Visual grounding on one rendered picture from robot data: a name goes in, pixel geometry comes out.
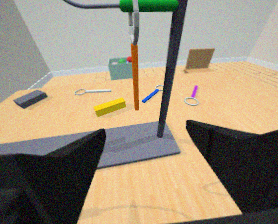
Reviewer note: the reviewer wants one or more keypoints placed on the dark grey block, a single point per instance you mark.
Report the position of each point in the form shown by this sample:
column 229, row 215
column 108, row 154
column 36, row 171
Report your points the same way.
column 30, row 98

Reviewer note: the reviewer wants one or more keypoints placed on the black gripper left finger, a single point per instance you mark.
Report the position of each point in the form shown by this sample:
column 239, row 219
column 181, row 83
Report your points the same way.
column 56, row 183

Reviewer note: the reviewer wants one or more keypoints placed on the orange handle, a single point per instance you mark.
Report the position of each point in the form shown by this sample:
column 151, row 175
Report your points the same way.
column 134, row 49

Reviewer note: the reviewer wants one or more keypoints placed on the blue handle with grey loop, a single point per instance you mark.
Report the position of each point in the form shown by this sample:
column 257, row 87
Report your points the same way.
column 152, row 94

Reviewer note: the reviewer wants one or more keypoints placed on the yellow rectangular block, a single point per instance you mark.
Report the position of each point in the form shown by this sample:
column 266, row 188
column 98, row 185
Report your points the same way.
column 109, row 107

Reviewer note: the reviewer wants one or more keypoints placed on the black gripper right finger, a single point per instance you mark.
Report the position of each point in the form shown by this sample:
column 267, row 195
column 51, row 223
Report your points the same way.
column 245, row 163

